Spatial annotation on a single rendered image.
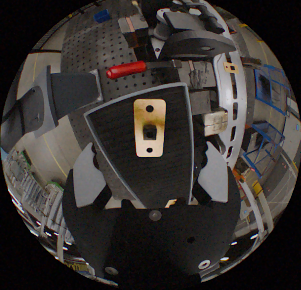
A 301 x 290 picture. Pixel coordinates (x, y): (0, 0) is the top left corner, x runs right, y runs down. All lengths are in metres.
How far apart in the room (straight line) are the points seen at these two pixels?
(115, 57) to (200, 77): 0.50
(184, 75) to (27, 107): 0.39
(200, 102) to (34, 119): 0.43
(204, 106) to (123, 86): 0.47
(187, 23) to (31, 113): 0.38
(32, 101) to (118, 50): 0.51
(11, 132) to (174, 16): 0.38
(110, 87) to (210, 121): 0.53
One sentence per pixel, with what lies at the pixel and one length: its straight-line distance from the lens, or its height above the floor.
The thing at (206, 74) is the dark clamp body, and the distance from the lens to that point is 0.25.
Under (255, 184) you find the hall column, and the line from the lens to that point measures 7.52.
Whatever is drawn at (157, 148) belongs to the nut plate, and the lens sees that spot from 0.15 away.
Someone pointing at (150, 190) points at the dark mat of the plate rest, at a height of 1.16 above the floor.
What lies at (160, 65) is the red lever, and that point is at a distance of 0.18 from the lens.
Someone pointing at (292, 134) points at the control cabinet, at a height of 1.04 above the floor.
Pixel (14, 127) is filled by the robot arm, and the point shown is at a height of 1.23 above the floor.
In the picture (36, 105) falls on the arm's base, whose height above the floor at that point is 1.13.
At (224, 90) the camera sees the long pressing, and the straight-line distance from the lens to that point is 0.38.
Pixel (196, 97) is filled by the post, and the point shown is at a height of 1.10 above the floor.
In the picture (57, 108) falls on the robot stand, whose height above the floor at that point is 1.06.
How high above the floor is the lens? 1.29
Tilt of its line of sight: 59 degrees down
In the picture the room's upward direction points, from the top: 176 degrees clockwise
